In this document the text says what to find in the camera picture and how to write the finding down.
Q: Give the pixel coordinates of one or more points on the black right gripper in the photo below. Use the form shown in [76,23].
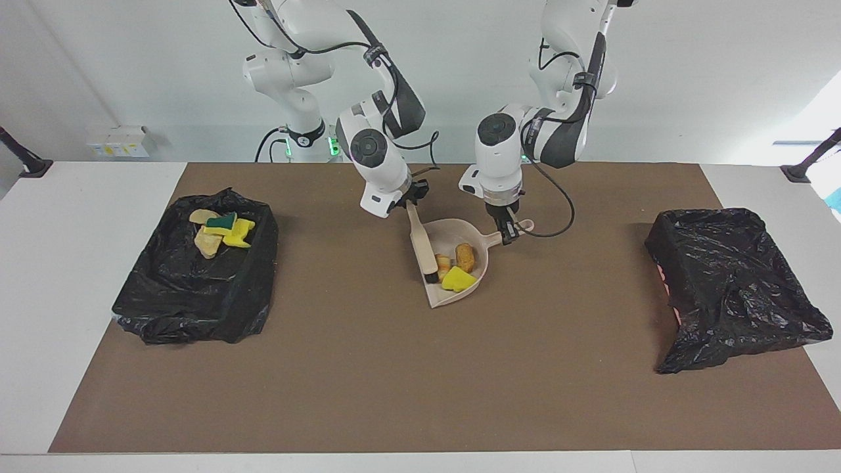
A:
[414,192]

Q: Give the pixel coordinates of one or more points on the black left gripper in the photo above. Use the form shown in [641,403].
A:
[500,211]

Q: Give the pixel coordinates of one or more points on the brown peanut shaped piece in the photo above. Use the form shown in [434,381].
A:
[465,257]

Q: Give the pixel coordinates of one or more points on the beige hand brush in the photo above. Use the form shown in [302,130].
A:
[420,243]

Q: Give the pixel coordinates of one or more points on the beige plastic dustpan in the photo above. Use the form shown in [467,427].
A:
[453,232]

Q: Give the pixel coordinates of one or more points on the beige sponge chunk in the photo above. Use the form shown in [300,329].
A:
[200,215]
[209,244]
[445,265]

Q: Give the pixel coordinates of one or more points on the green and yellow sponge piece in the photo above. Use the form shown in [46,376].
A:
[222,222]

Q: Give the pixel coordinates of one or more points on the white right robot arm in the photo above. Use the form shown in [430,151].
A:
[374,157]

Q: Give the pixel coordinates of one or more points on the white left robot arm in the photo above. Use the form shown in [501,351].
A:
[499,157]

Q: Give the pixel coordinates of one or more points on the black bag lined pink bin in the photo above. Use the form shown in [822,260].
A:
[736,295]

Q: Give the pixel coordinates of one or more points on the brown table mat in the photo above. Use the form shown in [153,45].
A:
[328,407]

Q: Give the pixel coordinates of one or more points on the teal object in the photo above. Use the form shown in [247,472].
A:
[838,200]

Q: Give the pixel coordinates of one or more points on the black camera stand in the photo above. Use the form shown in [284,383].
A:
[33,167]
[798,172]

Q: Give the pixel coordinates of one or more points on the white wall power box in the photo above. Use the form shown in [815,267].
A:
[118,141]

